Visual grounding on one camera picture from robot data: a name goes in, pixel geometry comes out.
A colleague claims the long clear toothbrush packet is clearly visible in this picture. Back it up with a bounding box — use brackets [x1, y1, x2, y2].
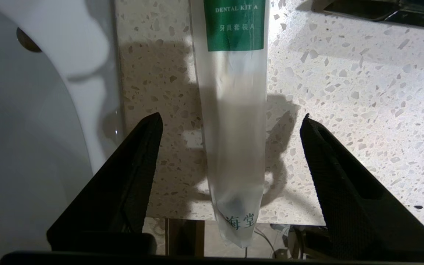
[189, 0, 271, 248]

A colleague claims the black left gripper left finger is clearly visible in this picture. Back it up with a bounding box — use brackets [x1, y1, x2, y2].
[46, 112, 164, 254]

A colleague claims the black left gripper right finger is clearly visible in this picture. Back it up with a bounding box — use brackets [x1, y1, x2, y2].
[300, 113, 424, 259]

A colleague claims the black glossy box drawer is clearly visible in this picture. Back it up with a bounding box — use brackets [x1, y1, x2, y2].
[322, 0, 424, 32]

